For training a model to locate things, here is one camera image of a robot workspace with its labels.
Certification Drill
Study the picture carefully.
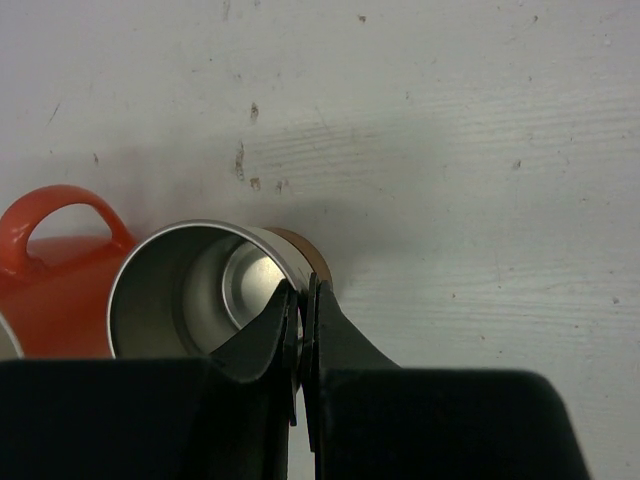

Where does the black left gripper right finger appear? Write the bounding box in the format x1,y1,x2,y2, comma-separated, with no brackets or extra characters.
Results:
300,277,589,479

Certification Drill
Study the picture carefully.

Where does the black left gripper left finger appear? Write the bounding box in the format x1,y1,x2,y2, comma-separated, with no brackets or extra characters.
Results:
1,283,298,479

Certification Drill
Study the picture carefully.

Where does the steel tumbler with cork band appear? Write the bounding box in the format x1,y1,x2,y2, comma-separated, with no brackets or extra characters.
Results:
106,220,331,359

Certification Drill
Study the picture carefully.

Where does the orange mug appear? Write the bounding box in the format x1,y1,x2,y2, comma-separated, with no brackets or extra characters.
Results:
1,185,136,359

